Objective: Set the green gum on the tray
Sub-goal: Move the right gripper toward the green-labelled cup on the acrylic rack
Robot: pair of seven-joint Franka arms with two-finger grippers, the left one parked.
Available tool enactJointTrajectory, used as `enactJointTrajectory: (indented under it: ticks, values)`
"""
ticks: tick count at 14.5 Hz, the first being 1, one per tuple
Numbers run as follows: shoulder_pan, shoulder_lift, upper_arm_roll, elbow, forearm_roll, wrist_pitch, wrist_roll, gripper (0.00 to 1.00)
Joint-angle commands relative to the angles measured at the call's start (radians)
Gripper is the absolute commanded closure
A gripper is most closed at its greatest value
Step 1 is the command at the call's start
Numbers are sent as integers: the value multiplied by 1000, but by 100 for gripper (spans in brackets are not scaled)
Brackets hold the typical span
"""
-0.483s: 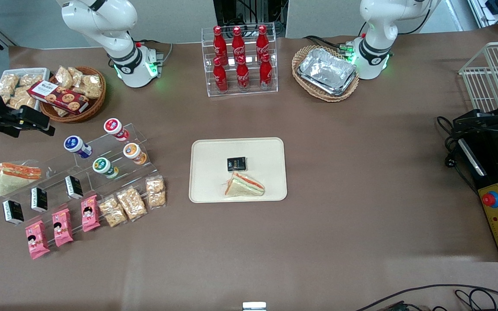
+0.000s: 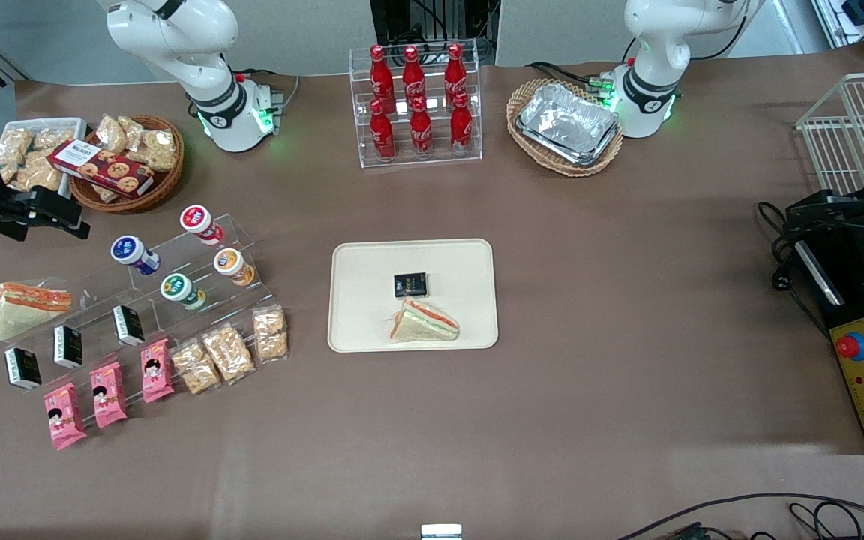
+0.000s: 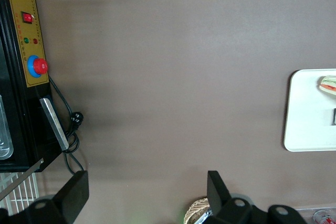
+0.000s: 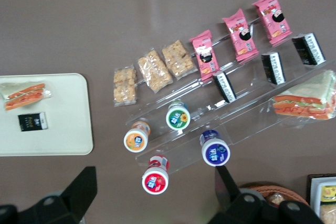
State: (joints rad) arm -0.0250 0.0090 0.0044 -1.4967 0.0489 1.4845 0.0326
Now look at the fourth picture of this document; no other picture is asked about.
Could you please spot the yellow snack packet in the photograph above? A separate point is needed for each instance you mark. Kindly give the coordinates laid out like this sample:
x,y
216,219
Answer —
x,y
329,192

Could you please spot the clear acrylic stepped display stand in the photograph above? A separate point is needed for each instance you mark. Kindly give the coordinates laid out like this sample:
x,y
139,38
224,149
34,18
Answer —
x,y
244,119

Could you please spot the clear puffed rice snack bag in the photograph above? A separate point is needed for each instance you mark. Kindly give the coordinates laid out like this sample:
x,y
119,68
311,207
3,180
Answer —
x,y
328,214

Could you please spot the large wrapped triangle sandwich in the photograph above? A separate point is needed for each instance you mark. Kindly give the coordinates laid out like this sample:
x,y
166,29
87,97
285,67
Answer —
x,y
307,100

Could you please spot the wicker snack basket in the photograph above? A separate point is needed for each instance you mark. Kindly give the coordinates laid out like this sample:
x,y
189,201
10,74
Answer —
x,y
278,189

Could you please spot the orange-lid yogurt cup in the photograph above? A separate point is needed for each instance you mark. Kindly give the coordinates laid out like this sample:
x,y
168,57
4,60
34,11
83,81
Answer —
x,y
136,140

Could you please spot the beige plastic tray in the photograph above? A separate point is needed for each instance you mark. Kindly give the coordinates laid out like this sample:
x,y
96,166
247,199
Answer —
x,y
63,134

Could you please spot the blue gum bottle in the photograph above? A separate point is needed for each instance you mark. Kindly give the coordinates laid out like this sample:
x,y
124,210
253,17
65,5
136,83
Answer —
x,y
215,151

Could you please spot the pink snack packet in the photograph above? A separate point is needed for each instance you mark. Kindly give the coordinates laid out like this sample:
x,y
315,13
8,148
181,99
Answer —
x,y
271,18
240,36
206,56

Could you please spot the black and white small box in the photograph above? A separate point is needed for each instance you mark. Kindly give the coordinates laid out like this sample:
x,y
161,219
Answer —
x,y
273,68
308,49
224,87

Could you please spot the flat black snack packet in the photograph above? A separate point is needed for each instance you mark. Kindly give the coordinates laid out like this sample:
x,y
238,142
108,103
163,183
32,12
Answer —
x,y
31,121

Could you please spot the green-lid yogurt cup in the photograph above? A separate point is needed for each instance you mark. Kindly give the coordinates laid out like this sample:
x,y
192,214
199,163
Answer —
x,y
178,117

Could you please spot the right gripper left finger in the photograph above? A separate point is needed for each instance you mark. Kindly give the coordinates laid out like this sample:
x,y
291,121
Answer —
x,y
81,190

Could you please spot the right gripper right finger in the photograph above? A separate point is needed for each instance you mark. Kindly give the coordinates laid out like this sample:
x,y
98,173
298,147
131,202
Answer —
x,y
228,195

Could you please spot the clear rice crispy bar pack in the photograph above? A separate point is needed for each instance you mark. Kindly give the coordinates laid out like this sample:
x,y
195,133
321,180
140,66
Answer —
x,y
155,71
178,58
125,87

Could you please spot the red gum bottle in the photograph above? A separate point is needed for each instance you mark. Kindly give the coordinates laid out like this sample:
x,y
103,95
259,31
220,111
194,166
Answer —
x,y
155,179

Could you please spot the small wrapped triangle sandwich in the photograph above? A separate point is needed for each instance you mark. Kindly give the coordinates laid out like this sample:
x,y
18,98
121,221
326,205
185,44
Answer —
x,y
23,96

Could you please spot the white rectangular snack tray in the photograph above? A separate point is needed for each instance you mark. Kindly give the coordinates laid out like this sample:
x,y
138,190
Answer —
x,y
315,190

